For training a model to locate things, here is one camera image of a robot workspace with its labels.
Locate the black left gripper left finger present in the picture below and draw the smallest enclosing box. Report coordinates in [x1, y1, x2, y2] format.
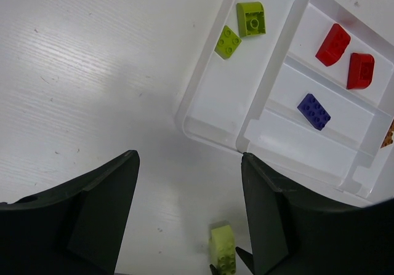
[1, 150, 140, 274]

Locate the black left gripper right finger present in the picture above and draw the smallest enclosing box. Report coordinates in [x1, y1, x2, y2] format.
[236, 153, 393, 274]

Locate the purple lego brick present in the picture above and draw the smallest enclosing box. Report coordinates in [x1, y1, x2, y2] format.
[297, 93, 331, 131]

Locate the brown lego plate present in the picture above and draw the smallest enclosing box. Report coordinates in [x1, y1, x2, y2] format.
[380, 121, 394, 148]

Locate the red curved lego brick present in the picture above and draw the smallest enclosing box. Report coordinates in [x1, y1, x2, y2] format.
[347, 52, 375, 90]

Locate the red lego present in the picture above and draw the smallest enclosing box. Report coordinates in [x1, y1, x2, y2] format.
[315, 23, 351, 67]

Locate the lime green square lego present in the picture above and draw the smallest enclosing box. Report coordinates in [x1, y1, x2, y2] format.
[215, 25, 241, 60]

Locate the lime green curved lego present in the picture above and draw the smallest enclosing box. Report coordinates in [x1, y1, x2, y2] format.
[236, 1, 266, 38]

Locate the pale green long lego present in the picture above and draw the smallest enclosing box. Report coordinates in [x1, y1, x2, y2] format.
[209, 224, 236, 275]

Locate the white compartment tray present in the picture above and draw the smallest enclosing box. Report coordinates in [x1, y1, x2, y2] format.
[175, 0, 393, 202]

